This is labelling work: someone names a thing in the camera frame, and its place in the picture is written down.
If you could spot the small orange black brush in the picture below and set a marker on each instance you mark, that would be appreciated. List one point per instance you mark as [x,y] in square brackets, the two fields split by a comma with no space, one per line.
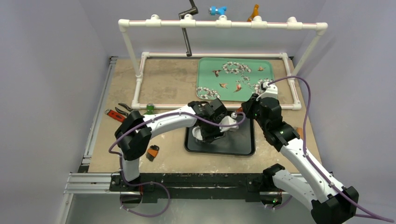
[152,152]

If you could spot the wooden double-ended rolling pin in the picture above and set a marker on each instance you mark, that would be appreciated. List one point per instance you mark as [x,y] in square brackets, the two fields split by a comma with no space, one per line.
[300,132]

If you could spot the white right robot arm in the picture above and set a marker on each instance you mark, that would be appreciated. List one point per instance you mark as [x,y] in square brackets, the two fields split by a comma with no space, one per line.
[327,199]

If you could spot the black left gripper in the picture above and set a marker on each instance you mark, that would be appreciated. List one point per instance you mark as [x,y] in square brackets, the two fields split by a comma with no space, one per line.
[209,136]

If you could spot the aluminium rail frame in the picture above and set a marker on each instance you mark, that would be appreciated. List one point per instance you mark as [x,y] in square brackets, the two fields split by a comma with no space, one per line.
[83,182]

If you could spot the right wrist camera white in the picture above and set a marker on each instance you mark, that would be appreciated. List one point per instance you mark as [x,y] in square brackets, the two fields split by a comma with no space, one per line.
[268,91]

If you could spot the white PVC pipe frame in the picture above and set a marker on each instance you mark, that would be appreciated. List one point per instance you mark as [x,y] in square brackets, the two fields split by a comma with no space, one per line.
[222,22]

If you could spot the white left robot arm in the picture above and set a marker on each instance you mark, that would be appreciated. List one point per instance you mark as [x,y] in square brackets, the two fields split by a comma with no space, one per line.
[136,131]

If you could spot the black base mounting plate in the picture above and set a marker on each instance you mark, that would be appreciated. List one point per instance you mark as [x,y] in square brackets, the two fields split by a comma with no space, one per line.
[250,187]

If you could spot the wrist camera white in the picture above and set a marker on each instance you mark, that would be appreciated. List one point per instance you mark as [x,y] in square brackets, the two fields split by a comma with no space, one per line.
[229,123]
[268,91]

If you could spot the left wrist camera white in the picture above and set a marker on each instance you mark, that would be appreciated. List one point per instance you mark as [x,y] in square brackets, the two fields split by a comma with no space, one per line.
[229,123]

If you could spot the red handled adjustable wrench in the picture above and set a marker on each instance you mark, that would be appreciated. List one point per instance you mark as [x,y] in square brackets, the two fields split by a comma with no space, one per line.
[115,115]

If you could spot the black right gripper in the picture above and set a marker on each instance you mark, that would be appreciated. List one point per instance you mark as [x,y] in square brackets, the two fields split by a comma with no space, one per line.
[247,105]

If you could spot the white dough ball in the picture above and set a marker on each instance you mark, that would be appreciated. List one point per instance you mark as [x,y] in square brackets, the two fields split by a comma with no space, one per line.
[196,133]

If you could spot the green floral tray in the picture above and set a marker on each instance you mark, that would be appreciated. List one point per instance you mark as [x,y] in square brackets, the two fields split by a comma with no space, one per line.
[231,79]

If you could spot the blue plastic toy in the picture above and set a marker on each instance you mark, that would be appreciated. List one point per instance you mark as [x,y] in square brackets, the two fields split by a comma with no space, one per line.
[213,10]

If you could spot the black baking tray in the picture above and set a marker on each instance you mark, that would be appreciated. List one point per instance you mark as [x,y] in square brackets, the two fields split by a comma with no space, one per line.
[240,142]

